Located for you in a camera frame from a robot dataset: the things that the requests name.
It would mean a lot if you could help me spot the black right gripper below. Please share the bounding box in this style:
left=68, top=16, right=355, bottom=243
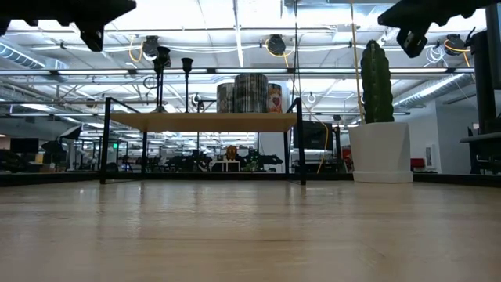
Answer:
left=377, top=0, right=501, bottom=29

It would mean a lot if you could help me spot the glass candle jar orange wax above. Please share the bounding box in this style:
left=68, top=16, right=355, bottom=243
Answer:
left=267, top=83, right=283, bottom=114
left=233, top=73, right=269, bottom=114

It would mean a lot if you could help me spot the white building column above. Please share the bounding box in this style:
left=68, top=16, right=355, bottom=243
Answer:
left=259, top=80, right=291, bottom=173

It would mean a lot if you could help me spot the black candlestick holder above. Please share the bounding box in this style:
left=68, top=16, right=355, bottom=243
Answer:
left=180, top=57, right=195, bottom=114
left=155, top=45, right=172, bottom=114
left=152, top=57, right=164, bottom=114

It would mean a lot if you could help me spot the yellow hanging cable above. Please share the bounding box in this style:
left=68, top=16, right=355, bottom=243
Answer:
left=315, top=0, right=366, bottom=175

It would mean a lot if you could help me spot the black computer monitor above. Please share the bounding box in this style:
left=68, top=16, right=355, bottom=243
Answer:
left=471, top=3, right=501, bottom=134

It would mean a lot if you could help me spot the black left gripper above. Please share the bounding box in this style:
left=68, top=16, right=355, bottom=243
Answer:
left=0, top=0, right=137, bottom=36

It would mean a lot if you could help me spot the black ceiling cable reel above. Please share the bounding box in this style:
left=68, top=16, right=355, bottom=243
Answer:
left=265, top=34, right=287, bottom=56
left=141, top=35, right=172, bottom=69
left=444, top=34, right=471, bottom=67

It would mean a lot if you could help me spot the long linear ceiling light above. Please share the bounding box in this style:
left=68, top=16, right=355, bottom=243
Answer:
left=0, top=67, right=475, bottom=77

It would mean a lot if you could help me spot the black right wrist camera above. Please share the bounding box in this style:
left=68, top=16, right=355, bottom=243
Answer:
left=395, top=27, right=428, bottom=59

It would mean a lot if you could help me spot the black studio lamp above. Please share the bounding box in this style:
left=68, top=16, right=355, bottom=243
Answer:
left=41, top=125, right=83, bottom=173

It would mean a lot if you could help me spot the grey desk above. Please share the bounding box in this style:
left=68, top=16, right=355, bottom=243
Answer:
left=460, top=132, right=501, bottom=175

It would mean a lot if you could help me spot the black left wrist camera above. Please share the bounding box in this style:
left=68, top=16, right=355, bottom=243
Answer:
left=80, top=23, right=105, bottom=52

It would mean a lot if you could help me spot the black equipment stand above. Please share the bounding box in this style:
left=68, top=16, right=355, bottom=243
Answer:
left=292, top=121, right=334, bottom=173

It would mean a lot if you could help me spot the wooden shelf with black legs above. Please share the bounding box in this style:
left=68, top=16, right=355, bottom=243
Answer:
left=99, top=96, right=307, bottom=186

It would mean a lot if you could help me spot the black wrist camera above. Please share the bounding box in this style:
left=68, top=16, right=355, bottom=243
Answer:
left=80, top=23, right=105, bottom=52
left=395, top=27, right=428, bottom=59

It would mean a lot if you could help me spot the white hexagonal planter pot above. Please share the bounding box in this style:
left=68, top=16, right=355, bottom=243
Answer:
left=348, top=121, right=414, bottom=184

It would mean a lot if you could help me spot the black background monitor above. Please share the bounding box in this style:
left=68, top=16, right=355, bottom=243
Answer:
left=9, top=137, right=40, bottom=155

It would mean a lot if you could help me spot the green cactus plant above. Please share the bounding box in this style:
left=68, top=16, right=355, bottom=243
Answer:
left=360, top=39, right=395, bottom=125

